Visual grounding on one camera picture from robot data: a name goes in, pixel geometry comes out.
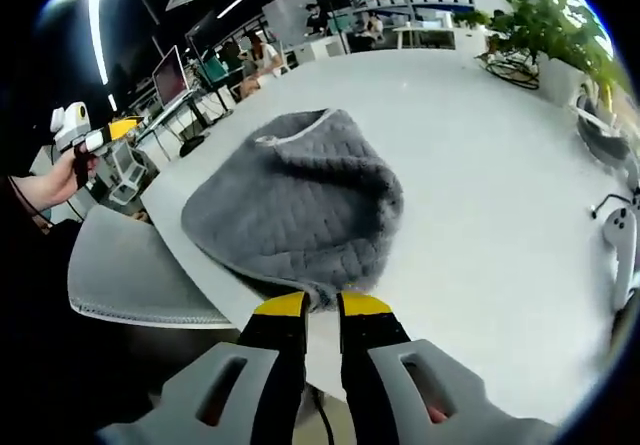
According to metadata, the grey quilted towel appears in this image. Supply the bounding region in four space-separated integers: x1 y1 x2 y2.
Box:
180 108 405 314

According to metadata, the person's left hand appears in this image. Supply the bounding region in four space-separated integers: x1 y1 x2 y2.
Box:
42 152 101 207

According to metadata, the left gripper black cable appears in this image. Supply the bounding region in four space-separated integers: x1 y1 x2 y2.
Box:
8 175 54 230

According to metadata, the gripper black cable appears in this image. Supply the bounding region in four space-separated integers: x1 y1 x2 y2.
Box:
8 175 54 230
310 387 337 445

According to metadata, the coiled black cable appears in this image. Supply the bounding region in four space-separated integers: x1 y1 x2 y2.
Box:
477 54 542 91

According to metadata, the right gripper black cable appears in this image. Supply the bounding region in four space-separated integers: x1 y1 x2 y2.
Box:
310 387 337 445

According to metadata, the white headset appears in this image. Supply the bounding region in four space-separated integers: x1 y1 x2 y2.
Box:
574 95 634 166

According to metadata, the small green desk plant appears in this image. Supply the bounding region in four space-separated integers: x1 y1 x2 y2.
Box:
452 9 492 29

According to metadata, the long ceiling light strip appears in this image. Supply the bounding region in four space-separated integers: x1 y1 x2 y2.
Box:
88 0 111 86

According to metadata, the black computer mouse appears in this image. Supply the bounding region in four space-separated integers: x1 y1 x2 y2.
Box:
178 134 207 158

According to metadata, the green potted plant white pot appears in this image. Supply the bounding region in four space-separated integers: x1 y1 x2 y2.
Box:
487 0 619 109

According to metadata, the person's black clothing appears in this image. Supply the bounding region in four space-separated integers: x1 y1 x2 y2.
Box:
0 174 241 445

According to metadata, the white hand controller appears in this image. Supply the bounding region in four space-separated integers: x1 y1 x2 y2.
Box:
589 194 640 311

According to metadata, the white office desk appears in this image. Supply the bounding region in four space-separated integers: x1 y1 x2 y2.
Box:
392 14 489 50

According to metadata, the white cabinet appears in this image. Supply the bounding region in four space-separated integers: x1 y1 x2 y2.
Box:
289 34 349 69

